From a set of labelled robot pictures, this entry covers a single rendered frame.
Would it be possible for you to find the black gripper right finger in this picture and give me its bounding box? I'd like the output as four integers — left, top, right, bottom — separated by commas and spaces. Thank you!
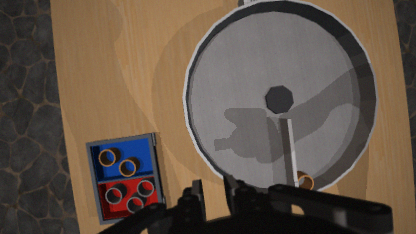
223, 175, 394, 234

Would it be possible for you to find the grey round turntable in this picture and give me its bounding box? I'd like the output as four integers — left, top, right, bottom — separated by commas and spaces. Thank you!
182, 0, 379, 194

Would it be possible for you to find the grey tray with blue and red compartments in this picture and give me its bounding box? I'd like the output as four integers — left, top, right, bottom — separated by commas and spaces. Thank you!
85, 132, 167, 225

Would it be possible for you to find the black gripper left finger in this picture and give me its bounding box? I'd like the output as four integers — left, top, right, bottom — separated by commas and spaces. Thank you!
97, 179, 206, 234

